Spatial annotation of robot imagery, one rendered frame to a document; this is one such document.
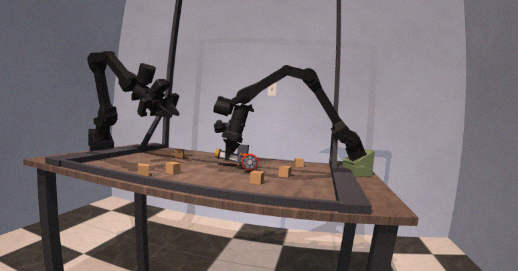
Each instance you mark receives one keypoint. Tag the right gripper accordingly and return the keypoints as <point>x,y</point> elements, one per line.
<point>156,105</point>

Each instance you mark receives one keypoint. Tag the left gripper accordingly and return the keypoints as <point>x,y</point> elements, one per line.
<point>236,126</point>

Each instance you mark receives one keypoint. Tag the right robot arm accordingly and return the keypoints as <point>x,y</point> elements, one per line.
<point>107,114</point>

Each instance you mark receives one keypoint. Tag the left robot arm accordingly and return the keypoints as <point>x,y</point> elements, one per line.
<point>225,106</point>

